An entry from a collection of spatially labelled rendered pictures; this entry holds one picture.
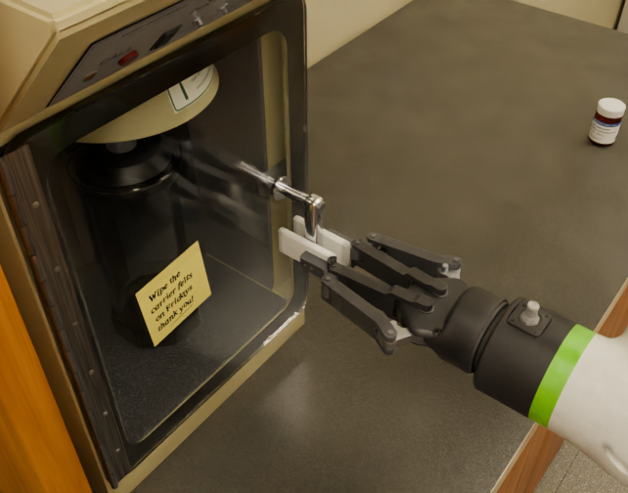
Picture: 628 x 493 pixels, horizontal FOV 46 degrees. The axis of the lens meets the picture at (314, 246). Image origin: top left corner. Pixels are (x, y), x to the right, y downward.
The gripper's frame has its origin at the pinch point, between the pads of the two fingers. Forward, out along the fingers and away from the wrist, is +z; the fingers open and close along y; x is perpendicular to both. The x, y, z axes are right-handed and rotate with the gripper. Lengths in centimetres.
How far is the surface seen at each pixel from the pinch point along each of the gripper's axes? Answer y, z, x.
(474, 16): -97, 31, 20
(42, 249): 25.5, 4.3, -15.9
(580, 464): -75, -27, 114
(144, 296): 18.3, 4.3, -5.0
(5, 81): 26.7, -0.3, -31.4
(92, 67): 21.7, -0.7, -30.1
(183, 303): 14.3, 4.3, -0.8
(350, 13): -76, 49, 17
